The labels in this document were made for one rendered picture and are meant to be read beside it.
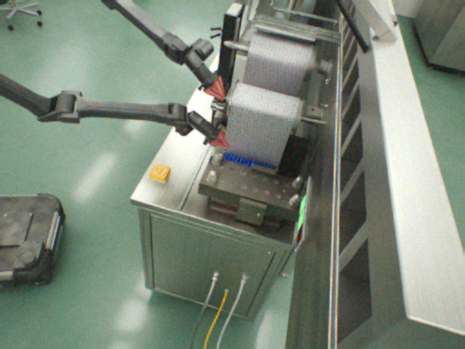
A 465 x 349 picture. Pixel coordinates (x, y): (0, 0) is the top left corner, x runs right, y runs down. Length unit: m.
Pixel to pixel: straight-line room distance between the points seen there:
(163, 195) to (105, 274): 0.97
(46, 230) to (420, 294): 1.98
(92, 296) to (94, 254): 0.27
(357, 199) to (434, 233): 0.25
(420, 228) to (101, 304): 1.88
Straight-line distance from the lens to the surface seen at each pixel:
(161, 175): 1.41
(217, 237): 1.38
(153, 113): 1.25
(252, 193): 1.25
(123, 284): 2.18
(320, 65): 1.44
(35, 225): 2.22
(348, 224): 0.71
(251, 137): 1.30
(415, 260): 0.45
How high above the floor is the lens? 1.97
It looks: 46 degrees down
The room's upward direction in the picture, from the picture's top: 11 degrees clockwise
